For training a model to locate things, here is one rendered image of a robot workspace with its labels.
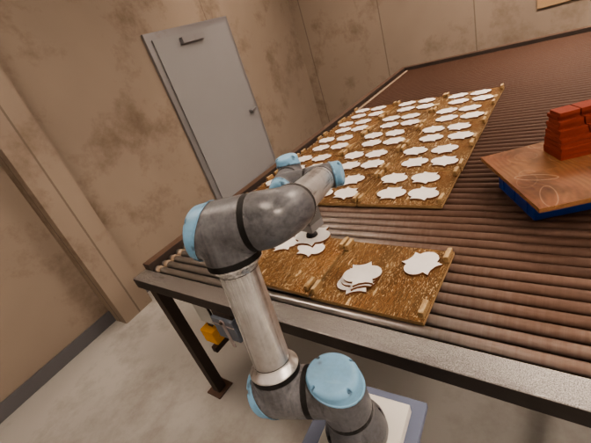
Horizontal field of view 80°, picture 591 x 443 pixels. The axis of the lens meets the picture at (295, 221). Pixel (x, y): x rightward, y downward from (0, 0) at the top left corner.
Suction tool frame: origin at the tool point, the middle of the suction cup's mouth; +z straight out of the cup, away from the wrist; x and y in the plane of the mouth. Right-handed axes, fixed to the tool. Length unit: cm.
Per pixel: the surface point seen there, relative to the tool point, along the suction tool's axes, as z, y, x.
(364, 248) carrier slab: 18.4, -4.4, -20.8
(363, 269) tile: 15.4, -13.8, -6.1
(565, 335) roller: 21, -73, -6
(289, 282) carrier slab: 18.4, 12.6, 7.9
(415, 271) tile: 17.4, -29.9, -13.2
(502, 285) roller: 20, -55, -19
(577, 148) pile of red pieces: 5, -63, -84
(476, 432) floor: 112, -42, -19
